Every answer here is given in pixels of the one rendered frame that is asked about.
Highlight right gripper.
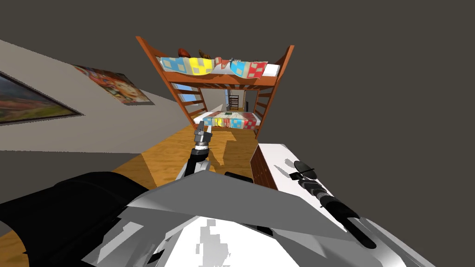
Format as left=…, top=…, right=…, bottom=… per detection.
left=296, top=177, right=323, bottom=193

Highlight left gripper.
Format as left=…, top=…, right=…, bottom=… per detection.
left=193, top=121, right=213, bottom=145

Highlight black round plate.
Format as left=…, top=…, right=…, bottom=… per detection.
left=293, top=160, right=317, bottom=179

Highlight white table with brown side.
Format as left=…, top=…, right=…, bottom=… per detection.
left=250, top=142, right=349, bottom=232

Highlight wooden bunk bed, patchwork blankets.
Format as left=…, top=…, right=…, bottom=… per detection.
left=135, top=35, right=295, bottom=140

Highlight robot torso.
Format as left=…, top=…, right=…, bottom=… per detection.
left=81, top=170, right=436, bottom=267

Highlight colourful face picture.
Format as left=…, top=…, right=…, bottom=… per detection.
left=73, top=64, right=155, bottom=107

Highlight landscape picture in dark frame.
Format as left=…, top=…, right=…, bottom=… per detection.
left=0, top=71, right=84, bottom=126

